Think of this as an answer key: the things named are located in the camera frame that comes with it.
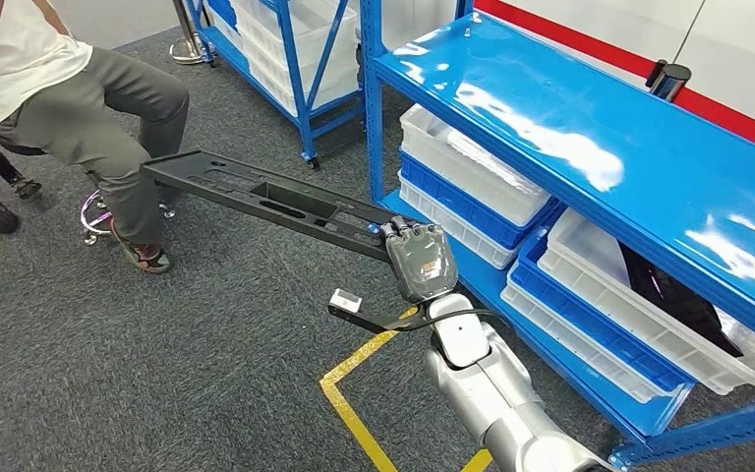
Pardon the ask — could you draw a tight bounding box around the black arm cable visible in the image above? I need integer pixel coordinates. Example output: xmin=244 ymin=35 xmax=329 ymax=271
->
xmin=403 ymin=307 xmax=515 ymax=340

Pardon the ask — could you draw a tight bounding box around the blue metal shelf rack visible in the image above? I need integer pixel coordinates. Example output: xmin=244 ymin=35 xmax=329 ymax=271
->
xmin=185 ymin=0 xmax=366 ymax=171
xmin=359 ymin=0 xmax=755 ymax=472

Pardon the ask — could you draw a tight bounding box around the yellow floor tape square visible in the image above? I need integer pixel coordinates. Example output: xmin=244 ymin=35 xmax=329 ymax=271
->
xmin=319 ymin=306 xmax=502 ymax=472

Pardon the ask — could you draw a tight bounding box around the long black plastic part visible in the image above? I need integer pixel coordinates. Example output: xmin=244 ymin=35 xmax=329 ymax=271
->
xmin=140 ymin=147 xmax=418 ymax=266

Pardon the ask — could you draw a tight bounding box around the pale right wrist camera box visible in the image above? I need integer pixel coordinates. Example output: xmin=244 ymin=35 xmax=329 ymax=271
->
xmin=326 ymin=288 xmax=431 ymax=334

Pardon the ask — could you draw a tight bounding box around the chrome stanchion base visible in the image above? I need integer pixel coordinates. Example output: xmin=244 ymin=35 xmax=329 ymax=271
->
xmin=168 ymin=0 xmax=212 ymax=67

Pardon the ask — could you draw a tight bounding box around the chrome stool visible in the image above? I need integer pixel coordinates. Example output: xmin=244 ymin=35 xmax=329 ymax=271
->
xmin=80 ymin=189 xmax=177 ymax=248

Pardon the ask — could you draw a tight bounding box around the blue plastic crate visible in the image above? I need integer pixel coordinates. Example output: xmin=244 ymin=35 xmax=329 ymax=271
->
xmin=507 ymin=227 xmax=695 ymax=395
xmin=398 ymin=150 xmax=561 ymax=252

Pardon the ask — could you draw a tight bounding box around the black part inside crate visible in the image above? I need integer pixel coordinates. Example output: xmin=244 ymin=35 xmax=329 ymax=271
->
xmin=616 ymin=239 xmax=743 ymax=358

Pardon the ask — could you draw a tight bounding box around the white plastic crate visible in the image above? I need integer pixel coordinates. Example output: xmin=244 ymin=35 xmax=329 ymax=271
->
xmin=537 ymin=207 xmax=755 ymax=396
xmin=398 ymin=103 xmax=553 ymax=228
xmin=499 ymin=260 xmax=678 ymax=405
xmin=396 ymin=172 xmax=522 ymax=271

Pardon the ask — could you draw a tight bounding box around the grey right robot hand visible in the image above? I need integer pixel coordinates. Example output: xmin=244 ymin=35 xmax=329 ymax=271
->
xmin=377 ymin=217 xmax=460 ymax=306

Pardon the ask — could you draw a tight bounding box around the white car with red stripe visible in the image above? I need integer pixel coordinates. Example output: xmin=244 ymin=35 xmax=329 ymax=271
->
xmin=475 ymin=0 xmax=755 ymax=161

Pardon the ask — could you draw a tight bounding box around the white plastic bin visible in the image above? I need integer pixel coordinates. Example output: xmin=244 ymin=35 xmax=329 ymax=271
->
xmin=204 ymin=0 xmax=361 ymax=119

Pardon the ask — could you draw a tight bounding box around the black stanchion post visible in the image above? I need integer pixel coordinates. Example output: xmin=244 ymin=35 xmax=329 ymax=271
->
xmin=644 ymin=58 xmax=693 ymax=103

